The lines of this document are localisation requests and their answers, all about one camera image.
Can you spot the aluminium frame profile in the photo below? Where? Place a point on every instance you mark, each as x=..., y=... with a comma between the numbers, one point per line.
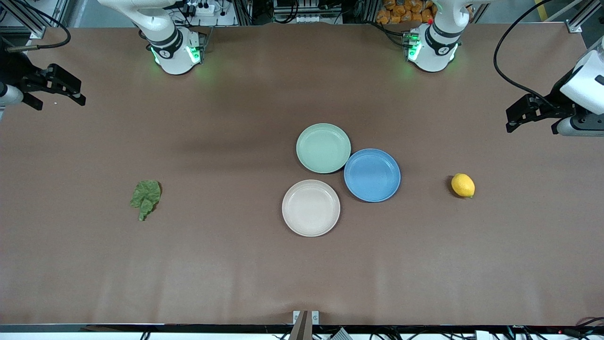
x=28, y=21
x=583, y=19

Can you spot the yellow lemon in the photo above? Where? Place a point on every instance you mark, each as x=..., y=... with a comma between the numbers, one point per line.
x=463, y=185

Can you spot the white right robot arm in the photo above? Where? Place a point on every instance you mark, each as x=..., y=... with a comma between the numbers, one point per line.
x=172, y=45

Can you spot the light green plate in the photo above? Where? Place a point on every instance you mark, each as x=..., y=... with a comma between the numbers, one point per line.
x=323, y=148

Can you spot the beige plate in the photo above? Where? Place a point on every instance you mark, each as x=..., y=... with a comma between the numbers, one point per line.
x=311, y=208

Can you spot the green lettuce leaf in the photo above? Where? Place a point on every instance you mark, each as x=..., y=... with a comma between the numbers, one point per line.
x=146, y=196

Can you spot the brown table cover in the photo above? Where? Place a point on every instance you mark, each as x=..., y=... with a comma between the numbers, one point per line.
x=141, y=264

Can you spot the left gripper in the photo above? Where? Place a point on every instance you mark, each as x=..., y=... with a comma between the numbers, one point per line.
x=559, y=100

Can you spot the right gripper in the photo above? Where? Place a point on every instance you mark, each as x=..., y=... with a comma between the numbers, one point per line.
x=14, y=67

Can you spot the metal bracket with brown post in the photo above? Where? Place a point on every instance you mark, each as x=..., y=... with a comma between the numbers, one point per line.
x=303, y=323

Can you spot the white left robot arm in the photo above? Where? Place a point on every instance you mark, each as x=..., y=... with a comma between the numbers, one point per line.
x=436, y=47

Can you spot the orange snack bag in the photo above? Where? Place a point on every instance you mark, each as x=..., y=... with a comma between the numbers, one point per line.
x=403, y=12

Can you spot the blue plate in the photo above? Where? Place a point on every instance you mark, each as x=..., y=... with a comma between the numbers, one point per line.
x=372, y=175

